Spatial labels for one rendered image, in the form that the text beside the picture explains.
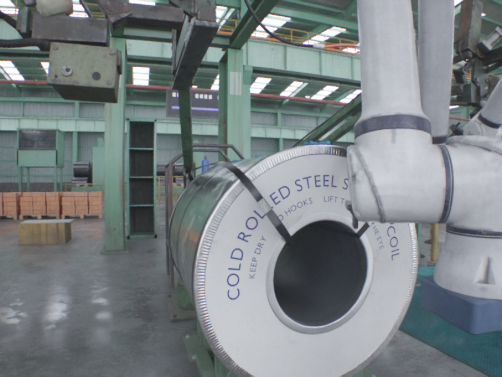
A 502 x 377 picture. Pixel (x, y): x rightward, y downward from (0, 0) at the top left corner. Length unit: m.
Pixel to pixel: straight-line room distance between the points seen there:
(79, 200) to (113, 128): 6.16
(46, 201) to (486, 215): 11.99
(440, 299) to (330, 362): 1.14
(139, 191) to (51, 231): 2.02
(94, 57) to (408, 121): 0.82
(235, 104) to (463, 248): 5.83
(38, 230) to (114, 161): 2.24
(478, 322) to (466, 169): 0.26
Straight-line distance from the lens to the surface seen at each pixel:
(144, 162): 7.69
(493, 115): 1.36
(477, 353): 2.83
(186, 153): 2.51
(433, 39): 0.94
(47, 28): 1.12
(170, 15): 1.15
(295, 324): 1.59
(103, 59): 1.03
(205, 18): 1.12
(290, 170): 1.44
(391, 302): 1.88
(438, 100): 0.95
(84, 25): 1.11
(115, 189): 5.92
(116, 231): 5.98
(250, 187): 1.34
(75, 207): 11.95
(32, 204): 12.34
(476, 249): 0.67
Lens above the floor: 1.20
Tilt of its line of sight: 1 degrees down
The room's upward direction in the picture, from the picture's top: straight up
